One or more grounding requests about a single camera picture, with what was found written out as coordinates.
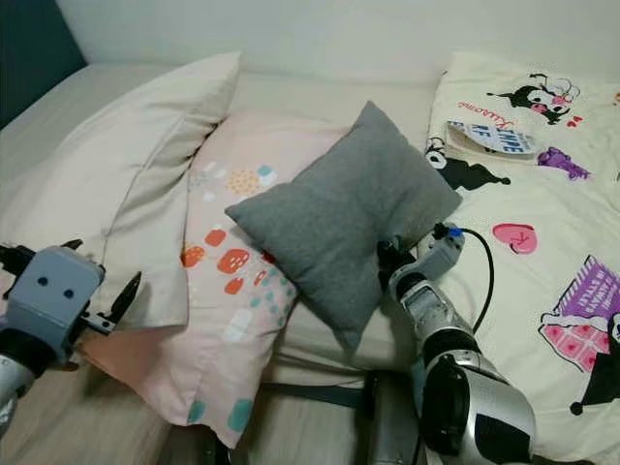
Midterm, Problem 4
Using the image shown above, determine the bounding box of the grey square pillow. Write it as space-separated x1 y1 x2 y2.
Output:
225 100 463 352

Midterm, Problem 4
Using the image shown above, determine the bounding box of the pink patterned pillow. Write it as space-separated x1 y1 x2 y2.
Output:
79 109 338 449

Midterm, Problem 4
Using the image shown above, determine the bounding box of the plain beige pillow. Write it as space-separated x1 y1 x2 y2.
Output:
0 50 241 330

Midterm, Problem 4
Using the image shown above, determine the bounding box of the white blue printed pouch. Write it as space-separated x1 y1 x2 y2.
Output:
446 120 541 158

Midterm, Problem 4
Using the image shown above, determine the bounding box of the cream cartoon print blanket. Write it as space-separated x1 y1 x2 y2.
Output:
421 50 620 465

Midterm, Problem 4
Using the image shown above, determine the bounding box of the beige sheeted mattress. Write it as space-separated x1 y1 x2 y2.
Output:
0 63 442 374

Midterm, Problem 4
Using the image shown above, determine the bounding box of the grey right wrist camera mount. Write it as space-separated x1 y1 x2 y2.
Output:
392 225 466 287

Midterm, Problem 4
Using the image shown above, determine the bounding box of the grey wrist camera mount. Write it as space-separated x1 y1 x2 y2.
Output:
392 225 466 287
5 245 108 352

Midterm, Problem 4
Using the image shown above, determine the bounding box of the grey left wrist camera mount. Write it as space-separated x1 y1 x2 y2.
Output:
5 245 108 352

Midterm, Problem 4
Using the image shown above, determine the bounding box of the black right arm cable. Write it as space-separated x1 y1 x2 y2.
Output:
446 225 497 335

